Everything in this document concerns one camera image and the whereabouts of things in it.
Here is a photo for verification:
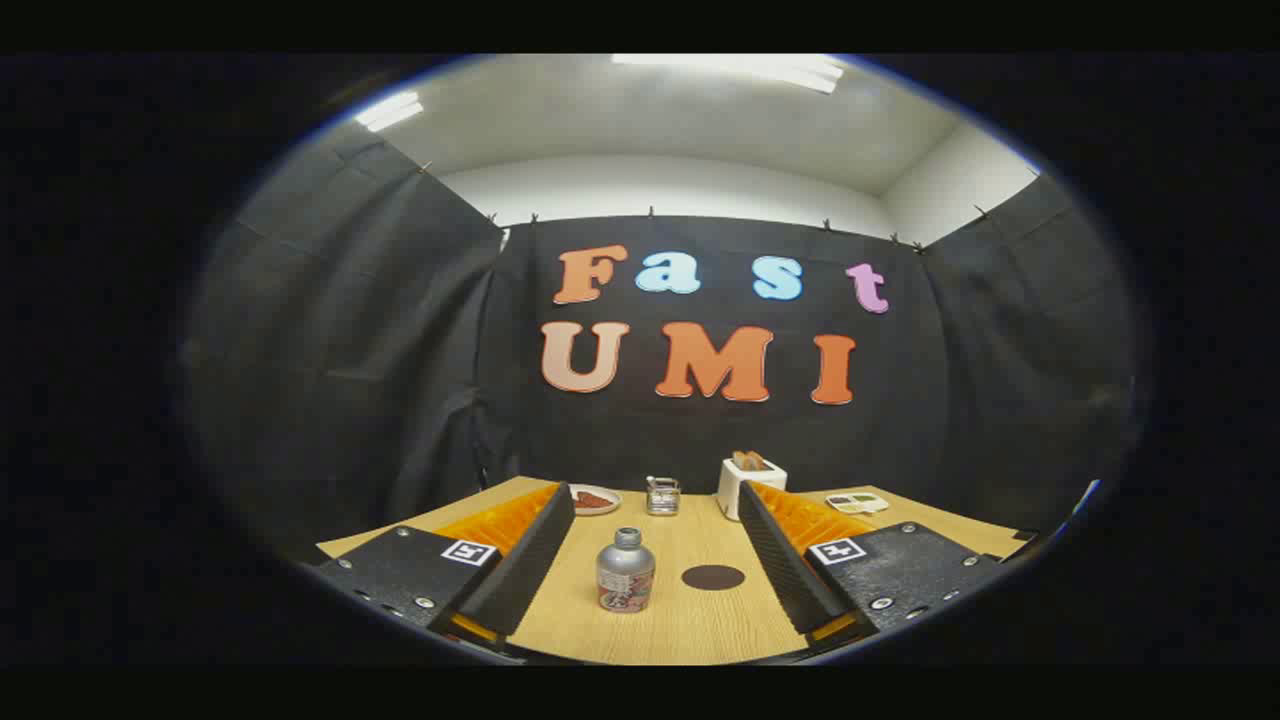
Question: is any row of cloth clips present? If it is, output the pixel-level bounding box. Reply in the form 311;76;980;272
415;160;991;251

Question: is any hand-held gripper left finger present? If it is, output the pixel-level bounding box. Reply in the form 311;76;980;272
315;482;577;649

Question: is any silver juice bottle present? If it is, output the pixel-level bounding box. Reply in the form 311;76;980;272
597;527;657;614

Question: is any wooden table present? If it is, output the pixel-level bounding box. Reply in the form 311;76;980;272
316;476;1026;666

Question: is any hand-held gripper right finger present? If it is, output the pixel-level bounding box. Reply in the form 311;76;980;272
737;480;1006;649

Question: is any white toaster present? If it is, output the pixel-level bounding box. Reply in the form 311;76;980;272
717;456;788;522

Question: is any small ceiling light panel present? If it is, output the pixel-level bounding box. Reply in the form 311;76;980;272
355;91;425;132

